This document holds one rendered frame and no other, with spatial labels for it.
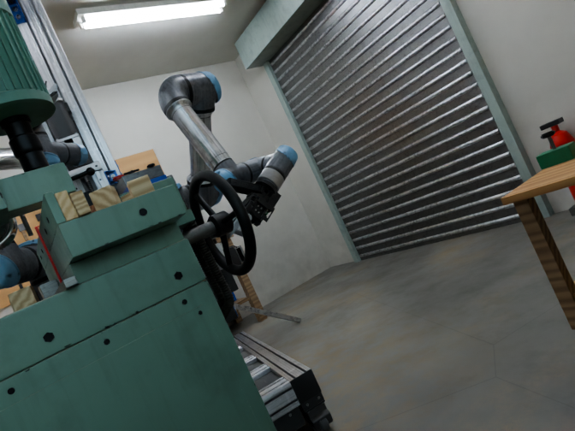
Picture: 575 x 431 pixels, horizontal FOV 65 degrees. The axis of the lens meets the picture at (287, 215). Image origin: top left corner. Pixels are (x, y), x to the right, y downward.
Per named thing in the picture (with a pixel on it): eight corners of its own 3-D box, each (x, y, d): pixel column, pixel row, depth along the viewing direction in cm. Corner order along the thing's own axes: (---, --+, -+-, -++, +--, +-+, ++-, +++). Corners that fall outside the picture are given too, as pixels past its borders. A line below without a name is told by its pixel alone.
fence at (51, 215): (66, 221, 74) (52, 191, 74) (56, 225, 73) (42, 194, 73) (50, 268, 125) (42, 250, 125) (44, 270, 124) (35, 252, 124)
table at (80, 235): (230, 195, 90) (217, 168, 90) (73, 257, 73) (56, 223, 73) (156, 247, 141) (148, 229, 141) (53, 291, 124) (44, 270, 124)
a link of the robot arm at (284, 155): (287, 162, 152) (304, 158, 146) (271, 185, 147) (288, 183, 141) (272, 144, 148) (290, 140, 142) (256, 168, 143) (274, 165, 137)
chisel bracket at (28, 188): (80, 196, 99) (63, 161, 99) (9, 219, 91) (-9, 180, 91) (76, 204, 105) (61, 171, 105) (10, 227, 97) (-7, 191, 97)
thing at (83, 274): (185, 239, 91) (176, 221, 91) (79, 285, 79) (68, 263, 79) (142, 266, 124) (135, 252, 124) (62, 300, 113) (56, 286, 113)
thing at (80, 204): (91, 211, 76) (81, 189, 76) (80, 215, 74) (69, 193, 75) (63, 265, 132) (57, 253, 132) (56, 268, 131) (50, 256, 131)
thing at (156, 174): (168, 178, 110) (157, 157, 110) (124, 193, 104) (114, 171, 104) (155, 192, 121) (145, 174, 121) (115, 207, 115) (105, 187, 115)
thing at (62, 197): (79, 216, 75) (66, 189, 75) (66, 221, 74) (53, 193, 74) (57, 265, 126) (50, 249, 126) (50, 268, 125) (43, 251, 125)
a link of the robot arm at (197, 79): (178, 208, 185) (168, 71, 158) (207, 197, 194) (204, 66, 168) (196, 219, 178) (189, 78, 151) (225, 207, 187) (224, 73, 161)
